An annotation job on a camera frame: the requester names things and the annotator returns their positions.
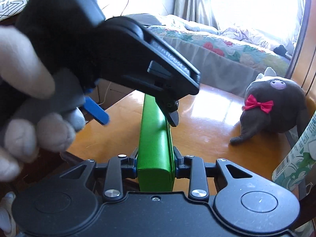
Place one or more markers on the beige curtain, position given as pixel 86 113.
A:
pixel 200 11

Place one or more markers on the green white carton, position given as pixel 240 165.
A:
pixel 299 161

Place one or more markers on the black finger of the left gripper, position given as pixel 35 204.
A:
pixel 170 111

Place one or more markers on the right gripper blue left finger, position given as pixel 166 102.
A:
pixel 118 169

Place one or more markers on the green metal box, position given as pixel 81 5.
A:
pixel 155 159

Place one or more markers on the grey white sneaker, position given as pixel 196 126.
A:
pixel 8 224

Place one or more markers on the floral bed quilt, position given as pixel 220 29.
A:
pixel 236 44

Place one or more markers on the brown mole plush red bow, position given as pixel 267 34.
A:
pixel 274 104

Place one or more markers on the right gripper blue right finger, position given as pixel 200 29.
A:
pixel 192 168

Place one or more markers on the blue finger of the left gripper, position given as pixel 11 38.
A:
pixel 96 111

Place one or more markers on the person's left hand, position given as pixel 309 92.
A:
pixel 48 119

